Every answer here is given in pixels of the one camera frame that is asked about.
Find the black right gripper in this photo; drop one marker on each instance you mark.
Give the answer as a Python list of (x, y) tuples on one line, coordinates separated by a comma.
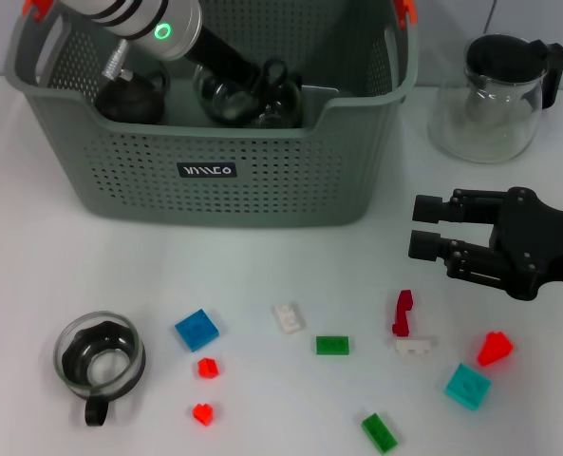
[(532, 242)]

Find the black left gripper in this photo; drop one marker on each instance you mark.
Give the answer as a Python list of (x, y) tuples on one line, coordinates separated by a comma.
[(224, 59)]

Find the glass teacup black sleeve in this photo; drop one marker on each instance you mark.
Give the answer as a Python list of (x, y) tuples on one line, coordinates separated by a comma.
[(286, 102), (224, 100), (98, 356)]

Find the dark red curved brick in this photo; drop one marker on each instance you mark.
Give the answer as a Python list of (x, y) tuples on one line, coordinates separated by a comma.
[(403, 311)]

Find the grey perforated plastic storage bin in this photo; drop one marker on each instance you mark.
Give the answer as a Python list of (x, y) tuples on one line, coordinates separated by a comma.
[(262, 190)]

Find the black clay teapot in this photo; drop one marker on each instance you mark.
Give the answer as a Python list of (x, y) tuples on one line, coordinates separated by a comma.
[(129, 104)]

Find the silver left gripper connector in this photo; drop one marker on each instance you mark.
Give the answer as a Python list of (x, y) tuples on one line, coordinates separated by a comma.
[(116, 62)]

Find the white notched brick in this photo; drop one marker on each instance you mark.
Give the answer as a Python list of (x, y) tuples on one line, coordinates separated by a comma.
[(414, 347)]

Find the glass pitcher black lid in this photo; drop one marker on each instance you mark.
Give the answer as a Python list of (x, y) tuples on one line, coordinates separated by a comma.
[(490, 123)]

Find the orange-red slope brick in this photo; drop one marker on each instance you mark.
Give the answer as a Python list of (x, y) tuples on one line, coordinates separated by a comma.
[(494, 349)]

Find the green two-stud brick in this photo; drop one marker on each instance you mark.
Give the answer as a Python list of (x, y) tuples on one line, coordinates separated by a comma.
[(332, 345)]

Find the white two-stud brick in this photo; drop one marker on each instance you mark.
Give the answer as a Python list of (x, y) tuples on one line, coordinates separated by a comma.
[(289, 319)]

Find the teal square brick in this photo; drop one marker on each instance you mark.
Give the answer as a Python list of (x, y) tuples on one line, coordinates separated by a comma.
[(468, 387)]

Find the flat green plate brick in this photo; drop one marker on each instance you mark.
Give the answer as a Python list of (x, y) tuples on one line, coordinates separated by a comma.
[(380, 432)]

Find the blue square brick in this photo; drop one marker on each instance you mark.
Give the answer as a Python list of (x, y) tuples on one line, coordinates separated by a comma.
[(196, 330)]

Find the small red brick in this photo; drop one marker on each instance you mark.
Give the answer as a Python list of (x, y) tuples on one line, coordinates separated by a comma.
[(208, 368), (203, 414)]

